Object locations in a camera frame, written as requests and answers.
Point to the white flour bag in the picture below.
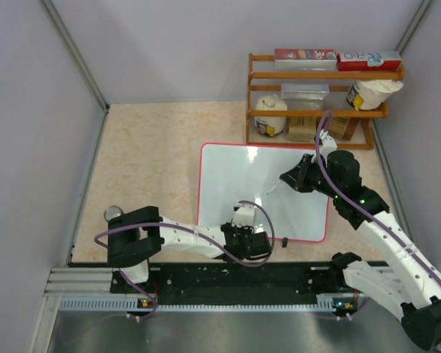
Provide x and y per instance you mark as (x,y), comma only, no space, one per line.
(270,125)
(369,94)

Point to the white flour bag lower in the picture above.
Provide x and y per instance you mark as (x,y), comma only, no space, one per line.
(270,125)

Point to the clear plastic container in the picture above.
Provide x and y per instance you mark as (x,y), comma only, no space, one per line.
(304,96)

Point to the aluminium frame post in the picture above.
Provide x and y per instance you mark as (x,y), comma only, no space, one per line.
(422,11)
(74,53)

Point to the brown cardboard box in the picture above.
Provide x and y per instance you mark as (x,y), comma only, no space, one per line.
(343,128)
(301,129)

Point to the red white box right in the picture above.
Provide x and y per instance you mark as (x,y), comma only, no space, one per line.
(369,61)

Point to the brown cardboard box right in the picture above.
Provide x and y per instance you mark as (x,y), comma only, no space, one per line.
(343,128)

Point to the aluminium frame post left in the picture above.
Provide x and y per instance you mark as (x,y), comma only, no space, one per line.
(74,53)

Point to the whiteboard with pink frame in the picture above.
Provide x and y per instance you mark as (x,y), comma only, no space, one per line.
(232,172)

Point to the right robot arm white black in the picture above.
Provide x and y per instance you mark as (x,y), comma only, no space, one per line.
(414,298)

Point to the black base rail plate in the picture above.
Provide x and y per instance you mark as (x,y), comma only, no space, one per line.
(232,284)

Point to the wooden shelf rack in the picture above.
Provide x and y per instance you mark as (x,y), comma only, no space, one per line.
(263,79)

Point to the white flour bag upper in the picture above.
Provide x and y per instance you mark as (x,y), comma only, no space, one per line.
(369,94)

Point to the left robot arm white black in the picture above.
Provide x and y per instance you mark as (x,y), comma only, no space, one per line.
(135,237)

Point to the aluminium frame post right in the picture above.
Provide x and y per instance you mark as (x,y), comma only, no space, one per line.
(422,11)

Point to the grey slotted cable duct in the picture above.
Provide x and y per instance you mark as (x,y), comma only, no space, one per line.
(105,304)

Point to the brown cardboard box left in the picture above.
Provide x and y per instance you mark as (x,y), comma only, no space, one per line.
(301,129)

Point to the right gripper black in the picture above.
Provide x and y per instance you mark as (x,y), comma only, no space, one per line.
(297,177)

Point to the red foil box left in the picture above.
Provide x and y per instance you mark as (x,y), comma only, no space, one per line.
(305,60)

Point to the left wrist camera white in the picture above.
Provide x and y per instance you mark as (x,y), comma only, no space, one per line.
(243,217)

